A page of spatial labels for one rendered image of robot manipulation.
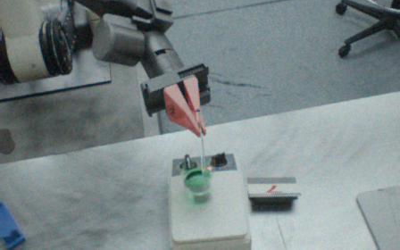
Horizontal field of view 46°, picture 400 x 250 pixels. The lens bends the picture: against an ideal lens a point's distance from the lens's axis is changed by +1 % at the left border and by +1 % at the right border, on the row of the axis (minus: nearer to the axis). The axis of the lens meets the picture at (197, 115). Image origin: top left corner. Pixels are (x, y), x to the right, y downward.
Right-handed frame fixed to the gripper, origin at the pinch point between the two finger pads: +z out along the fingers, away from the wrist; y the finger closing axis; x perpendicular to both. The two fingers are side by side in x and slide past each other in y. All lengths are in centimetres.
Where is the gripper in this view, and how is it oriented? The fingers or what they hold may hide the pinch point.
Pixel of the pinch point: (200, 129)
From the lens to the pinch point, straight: 64.1
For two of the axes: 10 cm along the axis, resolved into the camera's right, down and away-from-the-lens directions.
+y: 9.1, -3.5, 2.1
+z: 4.1, 6.9, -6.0
